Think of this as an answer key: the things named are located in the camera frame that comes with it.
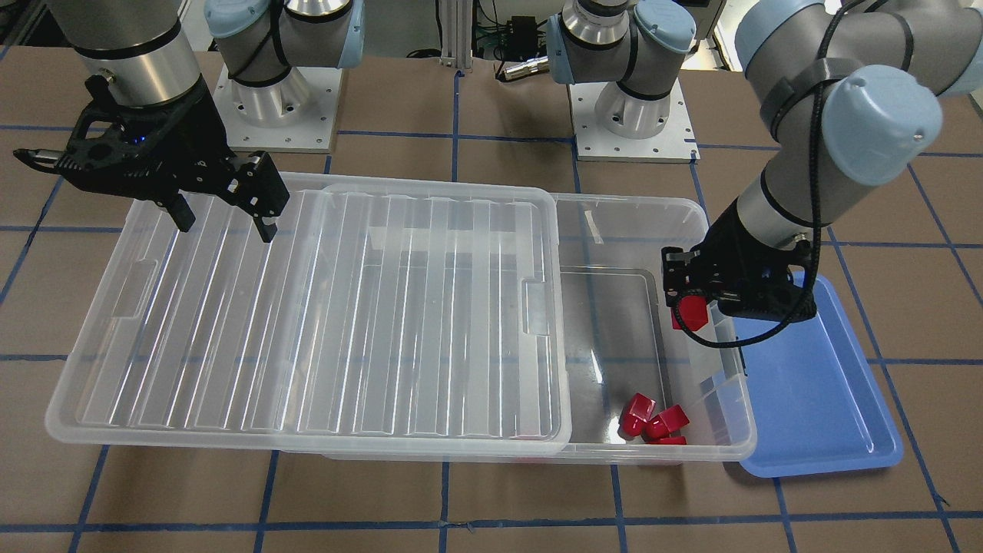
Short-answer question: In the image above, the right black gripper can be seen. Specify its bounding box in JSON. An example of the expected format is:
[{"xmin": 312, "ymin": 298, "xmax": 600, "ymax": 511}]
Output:
[{"xmin": 14, "ymin": 75, "xmax": 290, "ymax": 243}]

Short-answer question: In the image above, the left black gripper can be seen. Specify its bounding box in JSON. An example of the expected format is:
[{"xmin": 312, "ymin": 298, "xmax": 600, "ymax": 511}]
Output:
[{"xmin": 661, "ymin": 204, "xmax": 817, "ymax": 323}]

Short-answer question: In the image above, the red block from tray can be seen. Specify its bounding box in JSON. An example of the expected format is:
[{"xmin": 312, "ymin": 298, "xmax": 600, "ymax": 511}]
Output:
[{"xmin": 677, "ymin": 296, "xmax": 709, "ymax": 332}]

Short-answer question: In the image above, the clear plastic box lid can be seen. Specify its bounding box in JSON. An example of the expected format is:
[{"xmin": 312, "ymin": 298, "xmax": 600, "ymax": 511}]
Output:
[{"xmin": 45, "ymin": 173, "xmax": 572, "ymax": 459}]

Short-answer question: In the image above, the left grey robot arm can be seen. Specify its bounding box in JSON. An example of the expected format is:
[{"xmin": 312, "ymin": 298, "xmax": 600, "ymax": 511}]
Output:
[{"xmin": 545, "ymin": 1, "xmax": 981, "ymax": 328}]

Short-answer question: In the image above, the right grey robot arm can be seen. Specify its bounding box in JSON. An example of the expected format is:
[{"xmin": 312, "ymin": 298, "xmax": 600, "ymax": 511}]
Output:
[{"xmin": 13, "ymin": 1, "xmax": 364, "ymax": 243}]

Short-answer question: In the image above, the clear plastic storage box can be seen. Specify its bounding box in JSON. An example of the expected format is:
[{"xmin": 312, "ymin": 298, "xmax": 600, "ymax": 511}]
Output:
[{"xmin": 275, "ymin": 191, "xmax": 757, "ymax": 463}]

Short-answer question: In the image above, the red block in box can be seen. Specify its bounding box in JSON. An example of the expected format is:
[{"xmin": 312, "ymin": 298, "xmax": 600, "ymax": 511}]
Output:
[
  {"xmin": 618, "ymin": 393, "xmax": 657, "ymax": 440},
  {"xmin": 648, "ymin": 436, "xmax": 687, "ymax": 445},
  {"xmin": 643, "ymin": 405, "xmax": 690, "ymax": 443}
]

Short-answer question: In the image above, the blue plastic tray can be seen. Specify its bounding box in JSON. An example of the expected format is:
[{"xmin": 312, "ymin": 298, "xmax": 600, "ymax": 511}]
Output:
[{"xmin": 741, "ymin": 276, "xmax": 903, "ymax": 478}]

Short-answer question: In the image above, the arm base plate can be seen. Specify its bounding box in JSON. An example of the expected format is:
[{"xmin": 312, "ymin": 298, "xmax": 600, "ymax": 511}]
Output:
[
  {"xmin": 212, "ymin": 67, "xmax": 345, "ymax": 154},
  {"xmin": 568, "ymin": 81, "xmax": 701, "ymax": 164}
]

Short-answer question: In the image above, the aluminium frame post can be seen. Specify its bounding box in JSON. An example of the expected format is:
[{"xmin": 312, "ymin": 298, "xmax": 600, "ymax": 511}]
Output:
[{"xmin": 436, "ymin": 0, "xmax": 476, "ymax": 72}]

